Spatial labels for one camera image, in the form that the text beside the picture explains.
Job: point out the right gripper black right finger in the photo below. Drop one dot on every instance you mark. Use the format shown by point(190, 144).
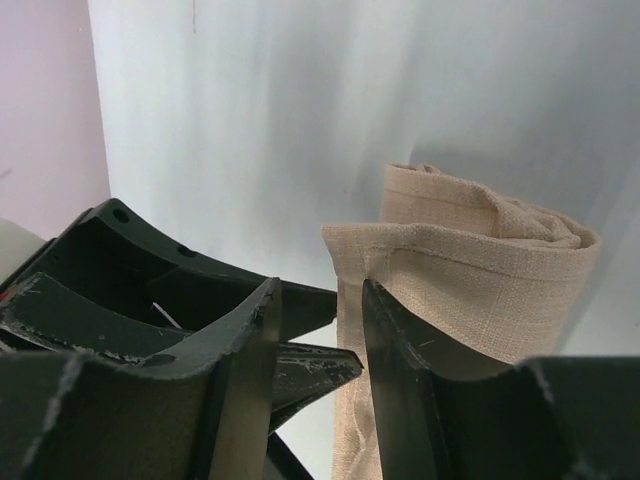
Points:
point(446, 411)

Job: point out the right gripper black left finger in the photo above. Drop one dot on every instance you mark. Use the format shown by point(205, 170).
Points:
point(199, 409)

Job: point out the beige cloth napkin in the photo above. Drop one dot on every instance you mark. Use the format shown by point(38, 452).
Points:
point(496, 273)

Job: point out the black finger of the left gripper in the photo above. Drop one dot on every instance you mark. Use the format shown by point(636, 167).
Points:
point(44, 312)
point(112, 283)

